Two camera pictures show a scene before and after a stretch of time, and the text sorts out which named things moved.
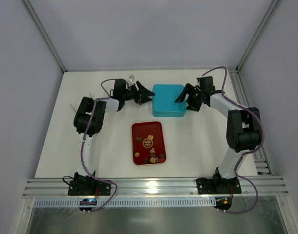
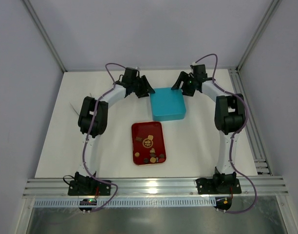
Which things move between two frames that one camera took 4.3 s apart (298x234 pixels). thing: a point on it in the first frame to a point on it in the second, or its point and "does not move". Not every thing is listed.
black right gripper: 191,95 to 183,84
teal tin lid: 163,101 does not move
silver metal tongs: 74,107 does not move
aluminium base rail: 154,187 does not move
